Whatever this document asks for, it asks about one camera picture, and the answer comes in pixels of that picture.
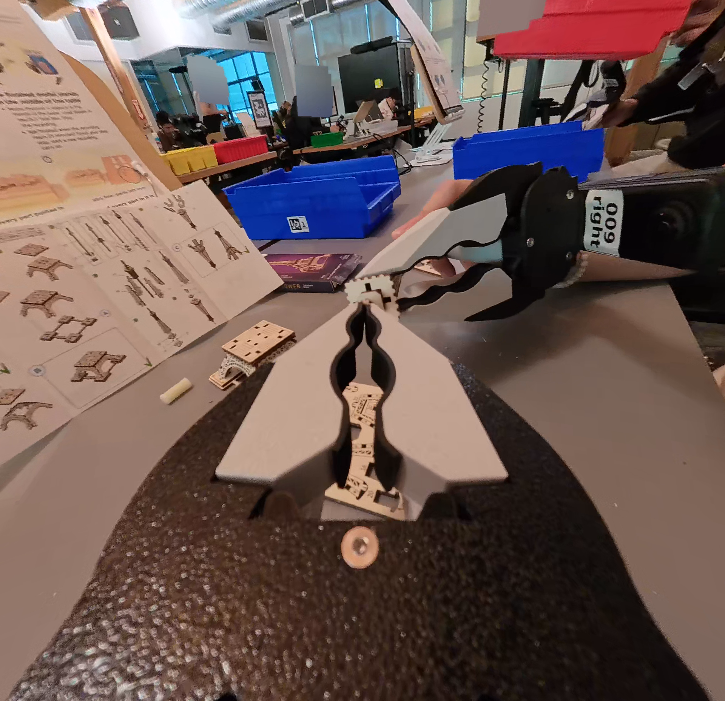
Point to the yellow bin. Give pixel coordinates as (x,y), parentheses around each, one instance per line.
(190,160)

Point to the person's right forearm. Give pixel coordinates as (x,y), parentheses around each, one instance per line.
(634,272)

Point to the white instruction sheet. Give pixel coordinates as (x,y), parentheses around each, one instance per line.
(113,259)

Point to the white propped board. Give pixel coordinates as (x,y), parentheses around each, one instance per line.
(430,61)

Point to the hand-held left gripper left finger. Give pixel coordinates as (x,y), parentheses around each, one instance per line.
(283,429)

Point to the black monitor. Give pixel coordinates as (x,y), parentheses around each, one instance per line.
(368,78)

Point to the black ceiling speaker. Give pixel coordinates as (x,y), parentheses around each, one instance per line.
(120,20)

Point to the person's right hand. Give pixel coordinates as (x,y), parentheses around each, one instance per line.
(439,197)

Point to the green bin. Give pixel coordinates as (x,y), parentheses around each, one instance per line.
(327,140)

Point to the wooden tower model section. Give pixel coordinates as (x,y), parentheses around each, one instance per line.
(357,289)

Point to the small white wax stick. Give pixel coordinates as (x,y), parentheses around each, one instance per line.
(176,390)

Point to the blue plastic bin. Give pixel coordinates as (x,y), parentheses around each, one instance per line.
(527,152)

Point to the white tag sign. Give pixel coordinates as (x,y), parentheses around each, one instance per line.
(260,109)

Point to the white stand base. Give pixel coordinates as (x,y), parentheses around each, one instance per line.
(430,146)

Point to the dark puzzle box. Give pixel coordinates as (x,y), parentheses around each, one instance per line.
(306,270)

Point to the wooden tower base model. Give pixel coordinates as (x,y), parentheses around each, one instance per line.
(258,338)

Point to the wooden post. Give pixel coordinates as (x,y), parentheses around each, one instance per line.
(110,67)

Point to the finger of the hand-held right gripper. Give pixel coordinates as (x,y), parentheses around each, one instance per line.
(442,225)
(430,289)

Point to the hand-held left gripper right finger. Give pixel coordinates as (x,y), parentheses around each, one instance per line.
(442,429)

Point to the wooden puzzle sheet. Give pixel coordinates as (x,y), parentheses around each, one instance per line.
(362,429)

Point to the red bin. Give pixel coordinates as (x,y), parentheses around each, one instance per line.
(241,149)

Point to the blue bin with white tag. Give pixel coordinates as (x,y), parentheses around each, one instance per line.
(317,197)

